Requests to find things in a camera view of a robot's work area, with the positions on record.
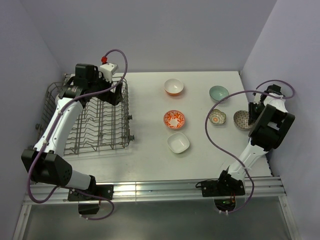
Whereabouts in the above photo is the brown geometric pattern bowl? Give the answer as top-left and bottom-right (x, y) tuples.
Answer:
(233, 110), (253, 131)

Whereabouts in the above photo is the grey wire dish rack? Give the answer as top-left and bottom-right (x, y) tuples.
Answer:
(33, 79), (135, 157)

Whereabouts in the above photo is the purple cable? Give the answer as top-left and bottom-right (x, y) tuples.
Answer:
(204, 79), (297, 215)
(26, 49), (128, 221)

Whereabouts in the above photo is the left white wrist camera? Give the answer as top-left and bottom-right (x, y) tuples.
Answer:
(98, 56), (118, 83)

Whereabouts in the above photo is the small flower shaped dish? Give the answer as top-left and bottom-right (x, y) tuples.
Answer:
(209, 109), (227, 125)

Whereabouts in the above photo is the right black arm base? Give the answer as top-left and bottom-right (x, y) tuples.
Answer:
(195, 174), (246, 197)

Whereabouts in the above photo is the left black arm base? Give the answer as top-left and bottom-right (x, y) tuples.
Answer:
(67, 184), (115, 217)

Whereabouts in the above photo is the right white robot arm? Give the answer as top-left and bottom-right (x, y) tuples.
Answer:
(216, 84), (296, 195)

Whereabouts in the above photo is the white square bowl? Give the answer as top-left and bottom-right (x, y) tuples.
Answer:
(167, 132), (190, 154)

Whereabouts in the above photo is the orange floral pattern bowl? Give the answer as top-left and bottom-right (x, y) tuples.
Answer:
(163, 110), (186, 130)

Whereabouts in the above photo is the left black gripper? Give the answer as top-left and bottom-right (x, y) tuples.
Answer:
(88, 70), (123, 106)

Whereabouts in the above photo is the pale teal bowl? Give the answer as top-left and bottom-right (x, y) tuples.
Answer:
(209, 85), (229, 102)

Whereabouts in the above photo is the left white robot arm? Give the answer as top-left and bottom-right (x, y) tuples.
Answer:
(21, 62), (123, 200)

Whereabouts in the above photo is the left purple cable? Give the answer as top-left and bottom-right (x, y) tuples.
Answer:
(26, 49), (128, 221)

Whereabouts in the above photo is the white bowl orange outside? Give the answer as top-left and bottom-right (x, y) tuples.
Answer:
(164, 78), (184, 97)

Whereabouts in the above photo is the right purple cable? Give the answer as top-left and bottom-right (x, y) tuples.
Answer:
(204, 79), (297, 215)

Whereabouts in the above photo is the aluminium mounting rail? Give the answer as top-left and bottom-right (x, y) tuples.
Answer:
(30, 176), (286, 205)

